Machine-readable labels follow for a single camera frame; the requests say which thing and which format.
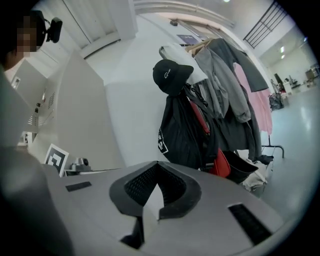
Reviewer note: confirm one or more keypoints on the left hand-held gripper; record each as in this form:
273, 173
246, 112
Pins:
56, 160

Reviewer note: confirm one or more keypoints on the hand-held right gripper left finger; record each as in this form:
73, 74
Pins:
95, 212

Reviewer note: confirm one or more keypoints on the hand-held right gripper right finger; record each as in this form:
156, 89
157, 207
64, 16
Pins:
212, 225

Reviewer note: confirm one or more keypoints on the clothes rack with garments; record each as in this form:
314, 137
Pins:
282, 152

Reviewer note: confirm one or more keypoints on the black garment with white logo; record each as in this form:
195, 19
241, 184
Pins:
170, 75

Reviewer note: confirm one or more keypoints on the grey metal locker cabinet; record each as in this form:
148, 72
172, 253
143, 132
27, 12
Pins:
82, 112

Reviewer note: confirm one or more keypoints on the red bag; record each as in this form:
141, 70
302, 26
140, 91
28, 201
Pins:
221, 165

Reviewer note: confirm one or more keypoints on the white crumpled clothing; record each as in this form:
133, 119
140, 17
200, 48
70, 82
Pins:
255, 180

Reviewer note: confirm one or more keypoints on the plain black hanging bag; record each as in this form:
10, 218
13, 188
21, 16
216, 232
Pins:
241, 167

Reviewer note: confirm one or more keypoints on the person's white shirt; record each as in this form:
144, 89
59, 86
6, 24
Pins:
12, 107

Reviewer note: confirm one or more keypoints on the black backpack with white print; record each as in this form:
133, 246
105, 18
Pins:
180, 135

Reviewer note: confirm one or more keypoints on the pink hanging garment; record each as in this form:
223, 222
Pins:
260, 110

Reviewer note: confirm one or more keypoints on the person's head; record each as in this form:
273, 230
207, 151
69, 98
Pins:
25, 37

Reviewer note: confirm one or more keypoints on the light grey hanging garment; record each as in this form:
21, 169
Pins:
220, 87

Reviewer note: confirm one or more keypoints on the small white table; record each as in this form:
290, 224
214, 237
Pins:
291, 85

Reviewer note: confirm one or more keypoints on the dark grey hanging shirt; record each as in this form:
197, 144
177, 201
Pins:
245, 67

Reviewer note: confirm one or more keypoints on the white hanging garment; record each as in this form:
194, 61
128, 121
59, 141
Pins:
180, 53

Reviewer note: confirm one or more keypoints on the wooden clothes hanger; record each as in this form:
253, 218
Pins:
197, 46

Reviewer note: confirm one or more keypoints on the black metal railing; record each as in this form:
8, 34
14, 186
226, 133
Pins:
267, 22

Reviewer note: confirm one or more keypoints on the black head-mounted camera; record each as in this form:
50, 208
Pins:
55, 30

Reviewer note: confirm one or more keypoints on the blue wall poster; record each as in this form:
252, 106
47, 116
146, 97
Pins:
187, 38

